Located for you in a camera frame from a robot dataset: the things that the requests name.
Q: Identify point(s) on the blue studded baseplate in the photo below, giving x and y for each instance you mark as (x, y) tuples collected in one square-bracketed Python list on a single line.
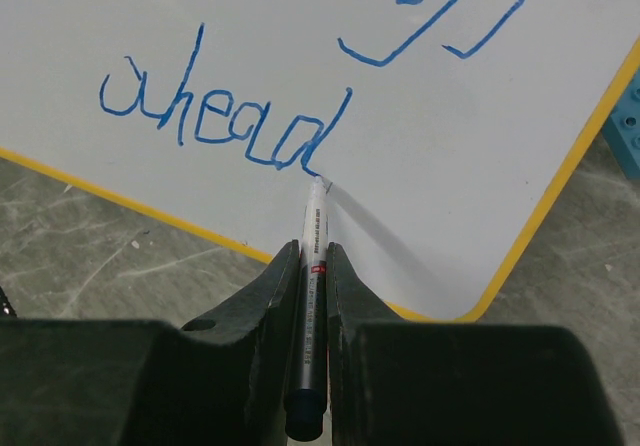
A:
[(621, 130)]

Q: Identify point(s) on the white blue whiteboard marker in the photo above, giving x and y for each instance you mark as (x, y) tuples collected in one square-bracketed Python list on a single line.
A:
[(305, 401)]

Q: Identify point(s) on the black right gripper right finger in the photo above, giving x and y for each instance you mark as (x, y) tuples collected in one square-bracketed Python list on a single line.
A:
[(398, 382)]

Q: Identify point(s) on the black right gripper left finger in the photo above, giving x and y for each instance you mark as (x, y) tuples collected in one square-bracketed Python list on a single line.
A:
[(217, 380)]

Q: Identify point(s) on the yellow framed whiteboard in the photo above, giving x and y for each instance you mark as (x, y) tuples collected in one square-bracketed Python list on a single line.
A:
[(443, 126)]

